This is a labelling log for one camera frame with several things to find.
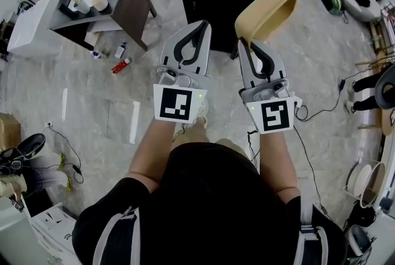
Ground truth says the black power adapter cable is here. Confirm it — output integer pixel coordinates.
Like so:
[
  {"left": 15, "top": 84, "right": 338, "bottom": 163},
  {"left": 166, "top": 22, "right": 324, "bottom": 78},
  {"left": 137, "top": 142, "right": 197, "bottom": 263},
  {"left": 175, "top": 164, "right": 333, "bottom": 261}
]
[{"left": 304, "top": 67, "right": 380, "bottom": 121}]

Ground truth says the person's white shoe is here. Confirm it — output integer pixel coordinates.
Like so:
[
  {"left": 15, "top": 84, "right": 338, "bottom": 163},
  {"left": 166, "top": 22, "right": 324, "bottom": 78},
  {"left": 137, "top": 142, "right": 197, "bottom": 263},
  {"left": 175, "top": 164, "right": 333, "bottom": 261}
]
[{"left": 191, "top": 99, "right": 210, "bottom": 126}]

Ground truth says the person's black shirt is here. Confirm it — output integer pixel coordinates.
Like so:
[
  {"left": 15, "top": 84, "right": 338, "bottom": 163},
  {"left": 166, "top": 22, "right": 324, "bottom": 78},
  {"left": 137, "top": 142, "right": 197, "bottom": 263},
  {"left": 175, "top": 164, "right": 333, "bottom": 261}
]
[{"left": 72, "top": 141, "right": 350, "bottom": 265}]

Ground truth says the white shelf unit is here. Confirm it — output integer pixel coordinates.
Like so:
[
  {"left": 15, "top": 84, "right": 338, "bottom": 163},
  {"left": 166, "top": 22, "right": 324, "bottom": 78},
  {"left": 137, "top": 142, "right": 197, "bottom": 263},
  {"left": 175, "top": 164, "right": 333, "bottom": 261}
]
[{"left": 0, "top": 195, "right": 81, "bottom": 265}]

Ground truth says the black slipper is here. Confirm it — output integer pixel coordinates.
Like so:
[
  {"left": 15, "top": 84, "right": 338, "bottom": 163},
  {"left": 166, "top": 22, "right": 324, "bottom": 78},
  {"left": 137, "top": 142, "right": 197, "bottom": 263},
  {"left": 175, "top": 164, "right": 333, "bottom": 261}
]
[{"left": 17, "top": 133, "right": 47, "bottom": 160}]

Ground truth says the person's right forearm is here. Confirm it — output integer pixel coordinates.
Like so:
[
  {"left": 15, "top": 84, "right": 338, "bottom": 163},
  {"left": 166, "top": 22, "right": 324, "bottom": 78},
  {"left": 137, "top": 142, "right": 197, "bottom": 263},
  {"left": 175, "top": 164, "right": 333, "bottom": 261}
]
[{"left": 257, "top": 125, "right": 302, "bottom": 200}]

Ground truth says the cardboard box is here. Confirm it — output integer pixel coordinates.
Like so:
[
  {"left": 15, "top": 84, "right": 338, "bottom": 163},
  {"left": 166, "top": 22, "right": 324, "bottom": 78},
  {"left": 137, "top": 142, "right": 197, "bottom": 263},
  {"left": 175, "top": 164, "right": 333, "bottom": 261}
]
[{"left": 0, "top": 112, "right": 22, "bottom": 151}]

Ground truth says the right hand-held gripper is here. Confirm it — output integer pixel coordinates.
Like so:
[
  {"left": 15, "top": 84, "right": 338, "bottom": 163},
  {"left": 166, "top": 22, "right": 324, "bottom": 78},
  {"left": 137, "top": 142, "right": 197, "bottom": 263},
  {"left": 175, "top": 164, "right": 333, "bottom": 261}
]
[{"left": 237, "top": 38, "right": 303, "bottom": 135}]

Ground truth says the dark wooden side table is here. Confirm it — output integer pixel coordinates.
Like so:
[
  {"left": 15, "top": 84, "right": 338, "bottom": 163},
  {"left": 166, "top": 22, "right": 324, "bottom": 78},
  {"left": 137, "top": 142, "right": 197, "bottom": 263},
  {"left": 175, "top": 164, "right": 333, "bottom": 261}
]
[{"left": 47, "top": 0, "right": 158, "bottom": 52}]

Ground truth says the red spray can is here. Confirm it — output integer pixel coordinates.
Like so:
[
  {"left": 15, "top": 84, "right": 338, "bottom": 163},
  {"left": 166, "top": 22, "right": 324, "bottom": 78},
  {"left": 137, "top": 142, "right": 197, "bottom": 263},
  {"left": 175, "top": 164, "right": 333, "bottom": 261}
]
[{"left": 111, "top": 57, "right": 133, "bottom": 75}]

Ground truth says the white cabinet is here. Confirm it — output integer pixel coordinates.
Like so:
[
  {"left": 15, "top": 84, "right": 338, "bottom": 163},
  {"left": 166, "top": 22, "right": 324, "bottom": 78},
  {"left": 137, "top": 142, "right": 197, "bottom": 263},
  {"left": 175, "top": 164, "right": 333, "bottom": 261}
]
[{"left": 6, "top": 0, "right": 60, "bottom": 58}]

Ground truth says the grey harness strap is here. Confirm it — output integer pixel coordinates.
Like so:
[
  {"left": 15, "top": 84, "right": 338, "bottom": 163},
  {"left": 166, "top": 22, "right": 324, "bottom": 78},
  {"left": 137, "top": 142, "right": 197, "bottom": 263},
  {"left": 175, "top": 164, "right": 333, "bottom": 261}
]
[
  {"left": 91, "top": 204, "right": 142, "bottom": 265},
  {"left": 292, "top": 224, "right": 330, "bottom": 265}
]

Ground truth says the tan plastic container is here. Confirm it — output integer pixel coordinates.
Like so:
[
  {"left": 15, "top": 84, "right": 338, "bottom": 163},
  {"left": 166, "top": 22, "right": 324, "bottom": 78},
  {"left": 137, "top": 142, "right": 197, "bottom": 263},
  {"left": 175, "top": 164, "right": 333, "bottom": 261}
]
[{"left": 234, "top": 0, "right": 300, "bottom": 43}]

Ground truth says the round beige stool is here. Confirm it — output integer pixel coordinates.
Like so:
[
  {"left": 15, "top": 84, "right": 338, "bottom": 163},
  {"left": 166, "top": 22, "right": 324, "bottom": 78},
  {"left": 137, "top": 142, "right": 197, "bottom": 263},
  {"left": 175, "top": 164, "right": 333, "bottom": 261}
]
[{"left": 344, "top": 161, "right": 387, "bottom": 209}]

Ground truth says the yellow green strap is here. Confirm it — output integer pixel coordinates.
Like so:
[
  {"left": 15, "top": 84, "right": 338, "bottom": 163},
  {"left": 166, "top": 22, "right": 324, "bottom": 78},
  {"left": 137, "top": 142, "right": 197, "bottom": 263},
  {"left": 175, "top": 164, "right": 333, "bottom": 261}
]
[{"left": 57, "top": 151, "right": 74, "bottom": 191}]

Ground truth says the white and blue bottle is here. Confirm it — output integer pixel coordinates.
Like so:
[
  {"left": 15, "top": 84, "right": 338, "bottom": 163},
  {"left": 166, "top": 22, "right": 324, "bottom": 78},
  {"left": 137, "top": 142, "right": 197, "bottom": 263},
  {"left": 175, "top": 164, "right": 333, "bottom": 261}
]
[{"left": 114, "top": 39, "right": 129, "bottom": 59}]

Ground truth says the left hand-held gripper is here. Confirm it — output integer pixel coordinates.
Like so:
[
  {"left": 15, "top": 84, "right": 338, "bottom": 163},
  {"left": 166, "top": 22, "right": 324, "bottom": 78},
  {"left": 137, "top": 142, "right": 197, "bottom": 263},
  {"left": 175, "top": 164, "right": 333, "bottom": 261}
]
[{"left": 152, "top": 20, "right": 213, "bottom": 124}]

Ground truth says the green bag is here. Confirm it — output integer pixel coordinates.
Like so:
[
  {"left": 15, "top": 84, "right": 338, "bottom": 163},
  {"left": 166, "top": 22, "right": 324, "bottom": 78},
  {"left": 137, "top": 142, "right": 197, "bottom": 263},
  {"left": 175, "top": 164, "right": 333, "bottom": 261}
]
[{"left": 320, "top": 0, "right": 346, "bottom": 15}]

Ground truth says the black floor cable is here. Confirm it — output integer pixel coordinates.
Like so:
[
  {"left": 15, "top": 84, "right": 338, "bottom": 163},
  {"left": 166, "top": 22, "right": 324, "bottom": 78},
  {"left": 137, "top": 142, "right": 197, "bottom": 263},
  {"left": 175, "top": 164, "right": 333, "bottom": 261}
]
[{"left": 45, "top": 122, "right": 85, "bottom": 185}]

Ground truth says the black round chair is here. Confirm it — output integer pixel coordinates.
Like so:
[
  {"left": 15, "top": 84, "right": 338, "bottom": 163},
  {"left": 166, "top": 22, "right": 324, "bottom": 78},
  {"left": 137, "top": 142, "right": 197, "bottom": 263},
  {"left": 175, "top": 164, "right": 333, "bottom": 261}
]
[{"left": 374, "top": 64, "right": 395, "bottom": 111}]

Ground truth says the person's left forearm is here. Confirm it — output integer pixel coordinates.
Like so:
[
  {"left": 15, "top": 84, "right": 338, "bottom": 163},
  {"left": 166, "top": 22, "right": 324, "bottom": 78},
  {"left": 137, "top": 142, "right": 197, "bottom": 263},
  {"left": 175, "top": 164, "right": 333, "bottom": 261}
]
[{"left": 127, "top": 117, "right": 186, "bottom": 194}]

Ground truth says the black backpack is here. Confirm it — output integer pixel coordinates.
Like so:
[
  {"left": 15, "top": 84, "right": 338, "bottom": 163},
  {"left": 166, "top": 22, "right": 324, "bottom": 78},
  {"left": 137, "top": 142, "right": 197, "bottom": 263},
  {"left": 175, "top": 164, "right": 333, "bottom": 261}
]
[{"left": 347, "top": 200, "right": 376, "bottom": 228}]

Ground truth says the person's beige trouser leg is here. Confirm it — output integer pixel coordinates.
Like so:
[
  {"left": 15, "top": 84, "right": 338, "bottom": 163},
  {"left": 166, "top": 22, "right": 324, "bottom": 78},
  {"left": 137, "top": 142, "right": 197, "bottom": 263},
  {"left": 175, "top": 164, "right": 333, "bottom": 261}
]
[{"left": 171, "top": 117, "right": 251, "bottom": 162}]

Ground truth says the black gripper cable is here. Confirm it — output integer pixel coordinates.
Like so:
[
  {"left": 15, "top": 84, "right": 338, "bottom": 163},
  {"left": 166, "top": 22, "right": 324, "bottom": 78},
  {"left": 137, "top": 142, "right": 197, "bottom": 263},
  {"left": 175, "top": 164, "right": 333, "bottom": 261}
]
[{"left": 292, "top": 103, "right": 333, "bottom": 221}]

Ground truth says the white cup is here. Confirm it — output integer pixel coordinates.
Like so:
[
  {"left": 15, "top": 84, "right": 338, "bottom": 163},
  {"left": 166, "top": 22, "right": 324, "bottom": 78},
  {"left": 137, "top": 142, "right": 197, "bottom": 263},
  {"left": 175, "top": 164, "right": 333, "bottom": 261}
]
[{"left": 72, "top": 0, "right": 91, "bottom": 15}]

